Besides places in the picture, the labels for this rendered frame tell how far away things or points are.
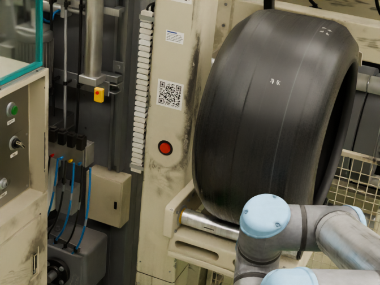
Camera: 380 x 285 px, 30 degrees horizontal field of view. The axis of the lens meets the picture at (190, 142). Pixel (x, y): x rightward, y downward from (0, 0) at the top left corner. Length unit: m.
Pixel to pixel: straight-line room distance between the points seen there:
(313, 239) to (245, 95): 0.42
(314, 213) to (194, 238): 0.63
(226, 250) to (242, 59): 0.54
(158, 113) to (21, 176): 0.42
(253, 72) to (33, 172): 0.72
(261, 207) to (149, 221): 0.79
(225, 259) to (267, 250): 0.55
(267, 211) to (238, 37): 0.53
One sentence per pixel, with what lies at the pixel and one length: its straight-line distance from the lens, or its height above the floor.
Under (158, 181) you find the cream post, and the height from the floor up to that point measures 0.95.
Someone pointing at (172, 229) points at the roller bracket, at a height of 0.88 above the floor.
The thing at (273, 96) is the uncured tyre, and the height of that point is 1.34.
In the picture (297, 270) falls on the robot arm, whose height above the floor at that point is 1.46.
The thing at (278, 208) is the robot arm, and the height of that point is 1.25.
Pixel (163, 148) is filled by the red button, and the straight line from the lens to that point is 1.96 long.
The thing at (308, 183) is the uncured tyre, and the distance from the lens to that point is 1.68.
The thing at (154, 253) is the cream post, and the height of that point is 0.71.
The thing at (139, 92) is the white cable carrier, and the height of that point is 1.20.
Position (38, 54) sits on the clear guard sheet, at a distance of 1.89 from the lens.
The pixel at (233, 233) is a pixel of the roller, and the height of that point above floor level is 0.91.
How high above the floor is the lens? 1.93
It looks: 26 degrees down
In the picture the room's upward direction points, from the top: 6 degrees clockwise
